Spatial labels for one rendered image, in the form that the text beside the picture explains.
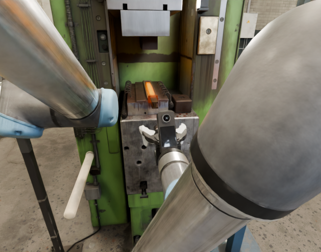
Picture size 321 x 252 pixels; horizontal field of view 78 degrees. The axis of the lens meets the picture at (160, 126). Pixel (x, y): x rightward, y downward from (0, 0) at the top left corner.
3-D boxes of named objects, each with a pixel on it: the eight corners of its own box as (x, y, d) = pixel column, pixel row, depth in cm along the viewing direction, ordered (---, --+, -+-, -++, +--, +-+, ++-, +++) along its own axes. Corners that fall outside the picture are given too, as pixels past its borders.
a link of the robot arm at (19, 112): (46, 134, 34) (52, 74, 36) (-20, 134, 34) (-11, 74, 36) (67, 139, 42) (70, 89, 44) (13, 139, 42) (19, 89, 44)
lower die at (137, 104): (168, 113, 99) (168, 97, 96) (127, 115, 97) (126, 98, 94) (157, 92, 137) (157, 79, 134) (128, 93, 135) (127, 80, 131)
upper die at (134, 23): (169, 36, 85) (170, 10, 81) (121, 36, 82) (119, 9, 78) (157, 36, 123) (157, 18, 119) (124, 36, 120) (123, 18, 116)
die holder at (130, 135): (193, 188, 114) (200, 116, 96) (126, 195, 110) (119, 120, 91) (174, 141, 165) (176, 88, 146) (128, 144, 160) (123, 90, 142)
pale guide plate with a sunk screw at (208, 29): (215, 54, 102) (219, 16, 95) (198, 54, 101) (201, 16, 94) (213, 53, 104) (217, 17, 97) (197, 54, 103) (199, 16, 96)
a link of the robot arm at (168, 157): (159, 161, 44) (195, 158, 45) (157, 150, 48) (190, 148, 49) (159, 187, 47) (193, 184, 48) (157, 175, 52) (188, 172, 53)
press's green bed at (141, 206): (188, 242, 134) (192, 188, 115) (132, 249, 130) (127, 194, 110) (172, 186, 184) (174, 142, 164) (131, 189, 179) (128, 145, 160)
